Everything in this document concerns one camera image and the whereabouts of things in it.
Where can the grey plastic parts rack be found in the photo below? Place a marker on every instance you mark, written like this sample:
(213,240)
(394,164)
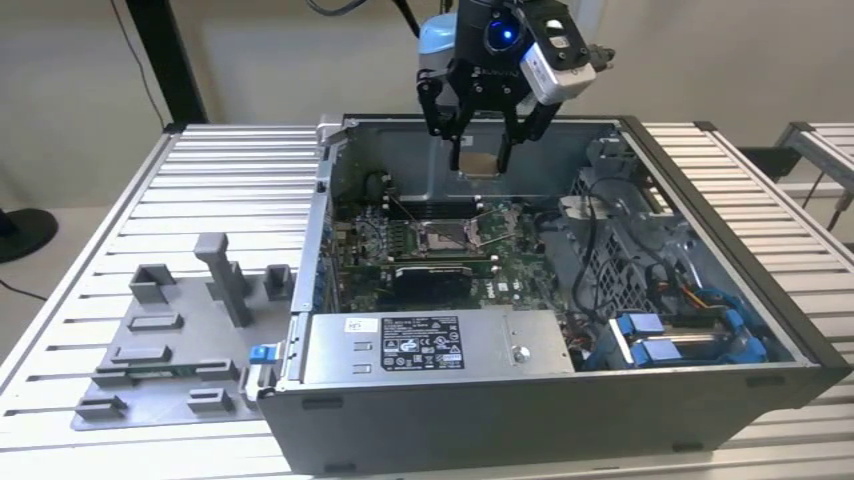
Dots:
(174,395)

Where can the thin metal locking lever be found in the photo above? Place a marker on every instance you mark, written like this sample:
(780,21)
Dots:
(404,207)

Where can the blue disk carrier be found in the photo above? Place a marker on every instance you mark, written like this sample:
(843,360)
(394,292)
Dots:
(657,352)
(641,322)

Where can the blue plastic clip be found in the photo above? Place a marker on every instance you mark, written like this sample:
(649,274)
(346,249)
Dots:
(262,354)

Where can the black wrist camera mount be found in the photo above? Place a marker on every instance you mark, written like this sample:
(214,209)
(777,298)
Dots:
(564,35)

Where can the open black PC case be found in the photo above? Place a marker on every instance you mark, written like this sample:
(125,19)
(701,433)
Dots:
(468,430)

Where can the silver power supply unit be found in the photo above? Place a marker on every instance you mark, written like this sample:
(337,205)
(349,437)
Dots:
(481,345)

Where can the metal slat side table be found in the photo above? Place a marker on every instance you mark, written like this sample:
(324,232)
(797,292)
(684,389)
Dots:
(835,145)

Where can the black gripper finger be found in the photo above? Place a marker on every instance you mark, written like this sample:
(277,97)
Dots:
(530,130)
(461,117)

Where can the green motherboard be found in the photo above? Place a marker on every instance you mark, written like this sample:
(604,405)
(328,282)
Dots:
(528,280)

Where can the black power supply label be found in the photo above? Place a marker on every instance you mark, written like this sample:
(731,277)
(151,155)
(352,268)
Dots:
(421,342)

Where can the RAM stick in motherboard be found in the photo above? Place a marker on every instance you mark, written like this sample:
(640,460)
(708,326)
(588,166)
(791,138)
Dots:
(441,258)

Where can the perforated metal disk bay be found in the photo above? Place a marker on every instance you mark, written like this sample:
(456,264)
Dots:
(601,235)

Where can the round black stand base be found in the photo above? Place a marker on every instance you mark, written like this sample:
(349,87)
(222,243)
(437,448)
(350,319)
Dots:
(27,235)

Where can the black vertical post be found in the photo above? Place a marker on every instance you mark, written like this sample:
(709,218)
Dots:
(168,60)

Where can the black graphics card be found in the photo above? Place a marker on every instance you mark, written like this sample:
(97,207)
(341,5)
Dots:
(430,290)

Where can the CPU socket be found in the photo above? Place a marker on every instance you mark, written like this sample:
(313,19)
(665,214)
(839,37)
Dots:
(444,235)

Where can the green RAM stick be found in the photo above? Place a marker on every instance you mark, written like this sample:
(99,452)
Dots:
(168,372)

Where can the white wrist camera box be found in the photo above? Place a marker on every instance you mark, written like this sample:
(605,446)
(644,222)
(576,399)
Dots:
(557,80)

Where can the square silver CPU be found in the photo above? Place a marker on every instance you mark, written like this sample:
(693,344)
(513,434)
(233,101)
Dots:
(480,164)

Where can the black rectangular block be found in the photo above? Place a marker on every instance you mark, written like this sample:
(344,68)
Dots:
(768,162)

